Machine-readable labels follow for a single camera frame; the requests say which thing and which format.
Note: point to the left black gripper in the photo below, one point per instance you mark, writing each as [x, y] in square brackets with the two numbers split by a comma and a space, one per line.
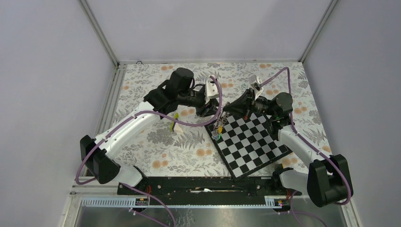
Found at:
[209, 109]

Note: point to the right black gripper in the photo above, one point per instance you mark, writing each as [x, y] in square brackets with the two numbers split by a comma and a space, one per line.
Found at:
[243, 106]

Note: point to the metal keyring disc with rings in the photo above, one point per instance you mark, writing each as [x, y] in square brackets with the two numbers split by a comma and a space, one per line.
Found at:
[220, 121]

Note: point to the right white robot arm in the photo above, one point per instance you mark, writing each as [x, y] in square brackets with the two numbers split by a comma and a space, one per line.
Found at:
[328, 179]

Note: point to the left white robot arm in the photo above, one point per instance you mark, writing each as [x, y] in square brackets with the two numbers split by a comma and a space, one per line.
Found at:
[98, 154]

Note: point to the black white chessboard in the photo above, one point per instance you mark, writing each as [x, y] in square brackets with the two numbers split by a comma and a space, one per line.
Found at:
[245, 146]

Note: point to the green purple white toy bricks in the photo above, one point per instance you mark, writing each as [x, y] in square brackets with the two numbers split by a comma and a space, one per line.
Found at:
[175, 126]

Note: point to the floral patterned table mat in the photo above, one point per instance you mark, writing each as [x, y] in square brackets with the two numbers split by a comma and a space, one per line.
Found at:
[158, 151]

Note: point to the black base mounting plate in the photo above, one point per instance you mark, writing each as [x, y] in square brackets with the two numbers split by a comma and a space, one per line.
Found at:
[164, 187]

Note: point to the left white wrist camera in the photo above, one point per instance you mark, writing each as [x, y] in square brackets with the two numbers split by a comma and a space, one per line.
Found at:
[211, 91]

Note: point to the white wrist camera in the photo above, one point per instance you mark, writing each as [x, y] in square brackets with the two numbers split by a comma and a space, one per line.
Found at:
[255, 84]
[211, 91]

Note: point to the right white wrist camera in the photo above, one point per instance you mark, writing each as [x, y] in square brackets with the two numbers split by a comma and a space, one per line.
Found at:
[255, 84]

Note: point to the white slotted cable duct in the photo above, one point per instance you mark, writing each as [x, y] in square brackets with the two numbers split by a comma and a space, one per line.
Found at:
[208, 202]

